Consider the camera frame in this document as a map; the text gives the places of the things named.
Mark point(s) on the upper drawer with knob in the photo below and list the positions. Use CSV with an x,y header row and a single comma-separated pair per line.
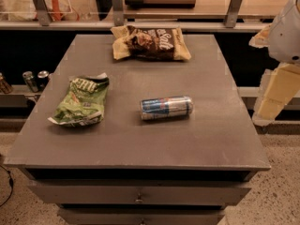
x,y
88,192

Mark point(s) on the drawer with knob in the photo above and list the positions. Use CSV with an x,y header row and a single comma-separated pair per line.
x,y
88,192
105,216

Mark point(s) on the redbull can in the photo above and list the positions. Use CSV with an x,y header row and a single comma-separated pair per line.
x,y
165,107

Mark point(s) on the middle metal railing post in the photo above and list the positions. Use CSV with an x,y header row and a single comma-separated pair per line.
x,y
118,14

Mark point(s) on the grey drawer cabinet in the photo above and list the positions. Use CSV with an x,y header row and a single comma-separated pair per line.
x,y
217,142

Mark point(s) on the left metal railing post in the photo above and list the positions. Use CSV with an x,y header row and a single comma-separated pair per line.
x,y
43,15

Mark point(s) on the white orange plastic bag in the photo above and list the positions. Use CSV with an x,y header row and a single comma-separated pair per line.
x,y
25,10

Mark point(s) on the metal railing post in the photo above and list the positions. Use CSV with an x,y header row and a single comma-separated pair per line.
x,y
43,15
118,14
232,13

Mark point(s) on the dark can on shelf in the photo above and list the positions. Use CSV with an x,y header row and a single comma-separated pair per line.
x,y
43,78

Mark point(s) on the brown yellow chip bag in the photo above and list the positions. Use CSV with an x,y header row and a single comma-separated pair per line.
x,y
155,43

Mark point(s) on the right metal railing post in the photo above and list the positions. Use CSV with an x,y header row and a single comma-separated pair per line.
x,y
232,13

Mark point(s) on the lower drawer with knob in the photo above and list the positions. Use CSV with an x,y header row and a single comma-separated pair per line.
x,y
105,216

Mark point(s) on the green chip bag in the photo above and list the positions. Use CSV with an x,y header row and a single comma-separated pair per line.
x,y
84,103

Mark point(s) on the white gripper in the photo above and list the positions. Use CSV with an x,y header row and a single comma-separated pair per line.
x,y
285,37

